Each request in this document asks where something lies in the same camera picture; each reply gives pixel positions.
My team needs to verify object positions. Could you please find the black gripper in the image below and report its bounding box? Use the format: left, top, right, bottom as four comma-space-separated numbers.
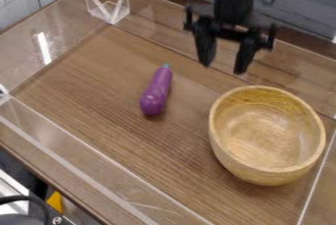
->
184, 4, 277, 75

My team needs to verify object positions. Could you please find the purple toy eggplant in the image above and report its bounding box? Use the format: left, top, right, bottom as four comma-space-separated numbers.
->
138, 64, 173, 116

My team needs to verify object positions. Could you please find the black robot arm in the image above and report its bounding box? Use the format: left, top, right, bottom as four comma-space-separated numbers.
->
184, 0, 277, 75

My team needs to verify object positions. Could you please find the light wooden bowl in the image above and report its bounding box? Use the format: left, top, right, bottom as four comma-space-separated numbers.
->
209, 85, 326, 186

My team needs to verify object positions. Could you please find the yellow tag under table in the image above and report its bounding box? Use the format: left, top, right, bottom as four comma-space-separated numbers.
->
46, 192, 62, 213

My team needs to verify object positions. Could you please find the clear acrylic corner bracket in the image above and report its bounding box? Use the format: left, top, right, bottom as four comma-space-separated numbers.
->
85, 0, 129, 25

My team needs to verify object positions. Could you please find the clear acrylic enclosure wall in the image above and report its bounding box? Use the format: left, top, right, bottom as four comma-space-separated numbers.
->
0, 0, 336, 225

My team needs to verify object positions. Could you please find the black cable lower left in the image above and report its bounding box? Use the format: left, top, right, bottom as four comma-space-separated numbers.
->
0, 195, 49, 225

